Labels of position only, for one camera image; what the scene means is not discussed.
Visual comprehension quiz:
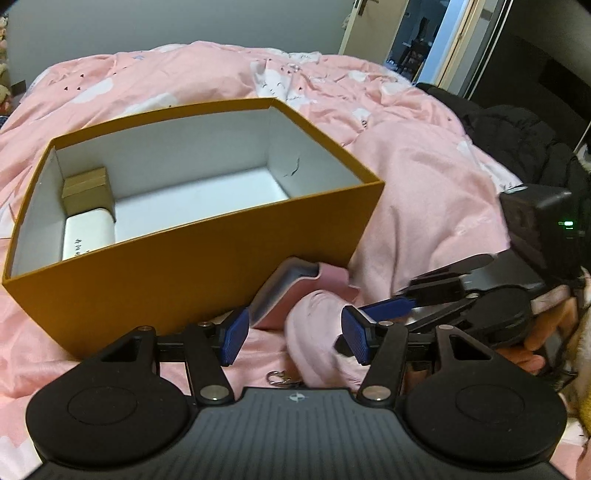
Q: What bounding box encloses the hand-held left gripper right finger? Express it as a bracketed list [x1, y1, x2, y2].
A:
[333, 305, 497, 405]

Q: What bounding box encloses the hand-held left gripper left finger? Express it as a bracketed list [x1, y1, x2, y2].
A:
[95, 308, 251, 407]

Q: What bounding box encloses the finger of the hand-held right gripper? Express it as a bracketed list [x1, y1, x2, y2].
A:
[409, 254, 506, 291]
[358, 281, 532, 334]

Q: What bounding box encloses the pink cloth pouch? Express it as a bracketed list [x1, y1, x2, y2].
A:
[283, 290, 371, 389]

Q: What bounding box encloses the pink card case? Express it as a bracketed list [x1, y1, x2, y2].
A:
[248, 257, 362, 331]

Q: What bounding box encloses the orange cardboard box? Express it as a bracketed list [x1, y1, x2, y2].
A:
[1, 97, 386, 360]

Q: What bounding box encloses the long white box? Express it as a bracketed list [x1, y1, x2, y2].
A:
[61, 210, 116, 262]

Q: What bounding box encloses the small gold box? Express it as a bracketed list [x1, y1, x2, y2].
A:
[61, 167, 116, 219]

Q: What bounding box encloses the person's right forearm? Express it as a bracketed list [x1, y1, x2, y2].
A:
[556, 267, 591, 435]

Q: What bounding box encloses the person's right hand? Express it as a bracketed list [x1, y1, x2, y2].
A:
[498, 284, 580, 376]

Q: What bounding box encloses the metal keyring clasp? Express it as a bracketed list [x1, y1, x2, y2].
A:
[265, 370, 306, 387]

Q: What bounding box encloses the pink printed duvet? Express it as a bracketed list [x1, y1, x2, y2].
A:
[0, 41, 591, 480]

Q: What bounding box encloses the black jacket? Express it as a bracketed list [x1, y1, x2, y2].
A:
[416, 82, 591, 195]

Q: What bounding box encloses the dark wardrobe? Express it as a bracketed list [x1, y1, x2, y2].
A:
[470, 0, 591, 155]

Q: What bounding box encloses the dark chair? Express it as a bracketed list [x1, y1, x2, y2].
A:
[401, 38, 429, 75]

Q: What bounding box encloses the beige door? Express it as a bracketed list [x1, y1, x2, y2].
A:
[338, 0, 413, 60]

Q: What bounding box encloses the hanging column of plush toys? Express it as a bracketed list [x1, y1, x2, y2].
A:
[0, 17, 13, 118]

